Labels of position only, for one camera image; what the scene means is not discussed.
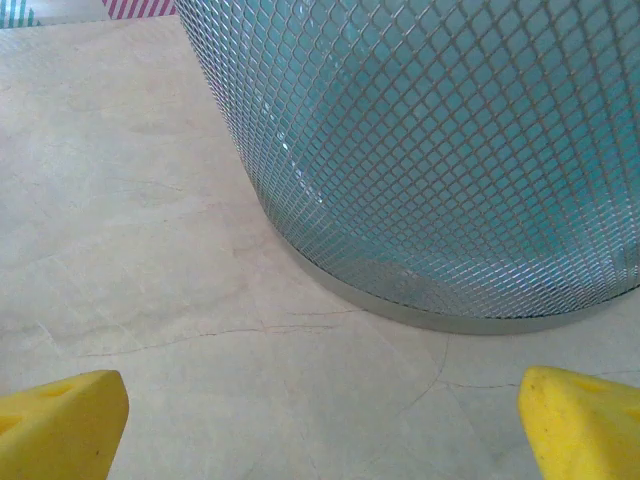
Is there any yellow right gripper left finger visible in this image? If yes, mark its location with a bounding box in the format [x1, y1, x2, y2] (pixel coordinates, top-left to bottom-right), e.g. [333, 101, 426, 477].
[0, 368, 131, 480]

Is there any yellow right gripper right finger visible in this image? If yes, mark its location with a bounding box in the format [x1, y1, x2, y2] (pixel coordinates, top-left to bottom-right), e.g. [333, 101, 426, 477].
[517, 365, 640, 480]

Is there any blue mesh waste bin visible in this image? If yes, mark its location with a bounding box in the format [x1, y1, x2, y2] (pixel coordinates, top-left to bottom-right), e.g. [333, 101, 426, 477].
[172, 0, 640, 336]

